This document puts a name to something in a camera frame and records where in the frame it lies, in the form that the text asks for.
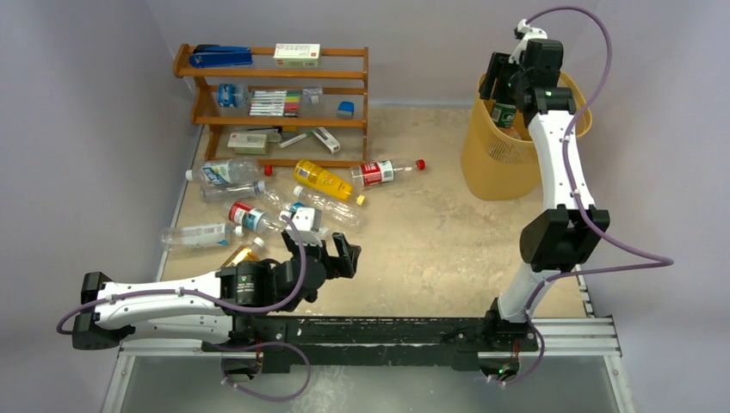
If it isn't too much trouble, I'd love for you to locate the blue stapler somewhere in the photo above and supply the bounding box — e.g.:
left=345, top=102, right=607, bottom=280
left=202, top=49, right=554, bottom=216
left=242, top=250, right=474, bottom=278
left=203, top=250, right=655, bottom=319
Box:
left=189, top=44, right=253, bottom=68

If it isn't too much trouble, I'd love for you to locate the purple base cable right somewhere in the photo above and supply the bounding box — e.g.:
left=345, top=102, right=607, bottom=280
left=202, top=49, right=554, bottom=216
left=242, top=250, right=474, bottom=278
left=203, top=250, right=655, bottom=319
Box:
left=486, top=324, right=548, bottom=389

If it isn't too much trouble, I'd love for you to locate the white stapler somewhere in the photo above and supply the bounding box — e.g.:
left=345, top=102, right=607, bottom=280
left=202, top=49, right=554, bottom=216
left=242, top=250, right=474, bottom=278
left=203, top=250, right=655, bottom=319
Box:
left=312, top=126, right=341, bottom=154

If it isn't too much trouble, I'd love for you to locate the clear unlabeled plastic bottle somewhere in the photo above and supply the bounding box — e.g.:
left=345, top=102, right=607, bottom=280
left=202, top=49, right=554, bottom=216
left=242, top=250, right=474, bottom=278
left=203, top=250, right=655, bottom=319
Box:
left=293, top=185, right=363, bottom=229

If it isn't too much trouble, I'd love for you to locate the wooden shelf rack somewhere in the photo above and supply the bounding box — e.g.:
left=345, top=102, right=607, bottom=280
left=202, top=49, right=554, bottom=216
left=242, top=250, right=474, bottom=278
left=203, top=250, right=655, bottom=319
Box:
left=173, top=44, right=369, bottom=168

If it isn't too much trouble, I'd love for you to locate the white marker pen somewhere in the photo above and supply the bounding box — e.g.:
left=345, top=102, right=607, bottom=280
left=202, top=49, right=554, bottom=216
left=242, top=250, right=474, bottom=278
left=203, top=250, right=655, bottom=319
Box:
left=278, top=131, right=313, bottom=149

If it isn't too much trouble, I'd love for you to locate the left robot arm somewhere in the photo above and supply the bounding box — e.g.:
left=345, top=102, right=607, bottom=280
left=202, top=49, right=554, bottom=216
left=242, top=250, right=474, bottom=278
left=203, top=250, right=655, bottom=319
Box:
left=66, top=232, right=362, bottom=352

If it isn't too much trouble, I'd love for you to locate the set of colored markers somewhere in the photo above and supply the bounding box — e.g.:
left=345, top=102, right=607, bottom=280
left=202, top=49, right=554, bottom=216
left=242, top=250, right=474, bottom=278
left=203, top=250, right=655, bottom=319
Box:
left=249, top=89, right=301, bottom=118

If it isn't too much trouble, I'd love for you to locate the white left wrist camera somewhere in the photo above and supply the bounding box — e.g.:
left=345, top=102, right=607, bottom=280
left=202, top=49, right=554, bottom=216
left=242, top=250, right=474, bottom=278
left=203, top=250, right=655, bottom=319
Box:
left=279, top=206, right=327, bottom=247

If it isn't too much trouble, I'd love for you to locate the clear bottle green Cestbon label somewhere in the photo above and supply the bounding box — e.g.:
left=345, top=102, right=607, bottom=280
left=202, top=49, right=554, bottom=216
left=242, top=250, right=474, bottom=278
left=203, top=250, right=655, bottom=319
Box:
left=490, top=101, right=517, bottom=130

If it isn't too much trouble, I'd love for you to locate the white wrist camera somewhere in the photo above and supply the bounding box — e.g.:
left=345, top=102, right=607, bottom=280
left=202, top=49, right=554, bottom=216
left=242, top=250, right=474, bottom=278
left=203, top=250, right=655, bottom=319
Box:
left=279, top=206, right=327, bottom=247
left=508, top=19, right=547, bottom=64

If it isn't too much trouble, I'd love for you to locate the amber bottle red gold label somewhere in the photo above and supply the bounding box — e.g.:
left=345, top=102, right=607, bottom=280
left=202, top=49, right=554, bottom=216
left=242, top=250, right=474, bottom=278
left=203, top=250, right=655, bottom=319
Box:
left=221, top=237, right=266, bottom=268

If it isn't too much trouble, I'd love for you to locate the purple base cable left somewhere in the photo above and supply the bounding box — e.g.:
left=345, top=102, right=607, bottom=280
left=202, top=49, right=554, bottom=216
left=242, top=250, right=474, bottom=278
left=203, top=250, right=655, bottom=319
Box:
left=220, top=341, right=312, bottom=404

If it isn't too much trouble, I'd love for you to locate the yellow plastic bottle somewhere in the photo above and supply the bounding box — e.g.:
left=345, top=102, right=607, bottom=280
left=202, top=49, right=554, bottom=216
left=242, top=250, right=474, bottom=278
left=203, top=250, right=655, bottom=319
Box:
left=293, top=160, right=366, bottom=207

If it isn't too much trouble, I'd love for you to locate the blue white eraser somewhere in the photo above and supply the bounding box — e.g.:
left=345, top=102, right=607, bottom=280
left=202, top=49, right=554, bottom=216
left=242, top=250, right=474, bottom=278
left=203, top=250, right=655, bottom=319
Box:
left=336, top=101, right=355, bottom=120

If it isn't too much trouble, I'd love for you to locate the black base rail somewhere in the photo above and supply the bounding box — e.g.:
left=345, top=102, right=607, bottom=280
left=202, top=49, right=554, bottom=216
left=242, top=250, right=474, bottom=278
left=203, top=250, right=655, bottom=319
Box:
left=202, top=311, right=539, bottom=374

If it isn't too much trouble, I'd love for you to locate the small clear container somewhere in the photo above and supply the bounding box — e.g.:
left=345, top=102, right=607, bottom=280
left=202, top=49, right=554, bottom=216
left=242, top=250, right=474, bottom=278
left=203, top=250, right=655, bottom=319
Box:
left=301, top=87, right=324, bottom=106

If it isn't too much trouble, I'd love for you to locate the clear crumpled bottle white cap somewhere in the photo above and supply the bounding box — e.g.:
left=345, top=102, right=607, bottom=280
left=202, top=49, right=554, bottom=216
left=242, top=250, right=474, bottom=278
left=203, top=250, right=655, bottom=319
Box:
left=200, top=180, right=266, bottom=203

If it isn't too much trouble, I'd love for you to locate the clear bottle red label red cap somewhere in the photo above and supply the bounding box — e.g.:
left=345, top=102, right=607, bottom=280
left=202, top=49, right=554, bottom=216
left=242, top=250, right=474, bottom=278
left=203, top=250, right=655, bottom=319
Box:
left=226, top=200, right=284, bottom=235

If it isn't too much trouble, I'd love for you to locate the clear bottle red white label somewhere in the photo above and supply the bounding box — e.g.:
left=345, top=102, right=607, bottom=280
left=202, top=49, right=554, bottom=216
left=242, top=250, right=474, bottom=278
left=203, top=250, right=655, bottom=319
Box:
left=350, top=159, right=427, bottom=188

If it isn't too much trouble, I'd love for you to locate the clear bottle blue white label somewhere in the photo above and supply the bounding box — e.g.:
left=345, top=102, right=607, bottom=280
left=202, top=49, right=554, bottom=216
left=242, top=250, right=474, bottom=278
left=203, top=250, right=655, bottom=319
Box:
left=185, top=157, right=273, bottom=187

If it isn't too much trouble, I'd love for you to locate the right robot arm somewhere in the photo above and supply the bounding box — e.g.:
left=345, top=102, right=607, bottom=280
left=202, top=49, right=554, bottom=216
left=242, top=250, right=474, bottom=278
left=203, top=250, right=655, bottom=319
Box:
left=479, top=35, right=609, bottom=350

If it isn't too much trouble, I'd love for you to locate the aluminium table frame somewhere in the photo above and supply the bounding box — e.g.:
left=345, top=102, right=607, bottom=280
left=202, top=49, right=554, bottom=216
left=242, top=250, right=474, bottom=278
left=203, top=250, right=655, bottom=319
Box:
left=103, top=316, right=636, bottom=412

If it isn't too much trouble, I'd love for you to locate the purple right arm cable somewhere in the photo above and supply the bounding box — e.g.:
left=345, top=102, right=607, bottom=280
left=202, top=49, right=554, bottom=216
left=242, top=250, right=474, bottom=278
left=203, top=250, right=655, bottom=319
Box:
left=522, top=5, right=675, bottom=320

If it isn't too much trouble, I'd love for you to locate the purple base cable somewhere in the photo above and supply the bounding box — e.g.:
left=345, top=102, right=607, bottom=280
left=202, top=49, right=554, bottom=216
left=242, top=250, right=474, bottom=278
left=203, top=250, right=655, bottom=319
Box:
left=220, top=341, right=312, bottom=404
left=486, top=324, right=548, bottom=389

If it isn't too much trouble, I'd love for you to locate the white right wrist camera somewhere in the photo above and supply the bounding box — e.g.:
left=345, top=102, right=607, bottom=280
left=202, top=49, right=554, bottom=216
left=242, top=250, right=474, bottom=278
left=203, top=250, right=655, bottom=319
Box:
left=508, top=19, right=547, bottom=64

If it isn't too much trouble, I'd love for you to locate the yellow mesh waste bin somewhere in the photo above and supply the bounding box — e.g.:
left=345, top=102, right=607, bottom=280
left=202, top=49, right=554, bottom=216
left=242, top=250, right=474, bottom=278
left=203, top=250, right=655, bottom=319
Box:
left=461, top=73, right=596, bottom=209

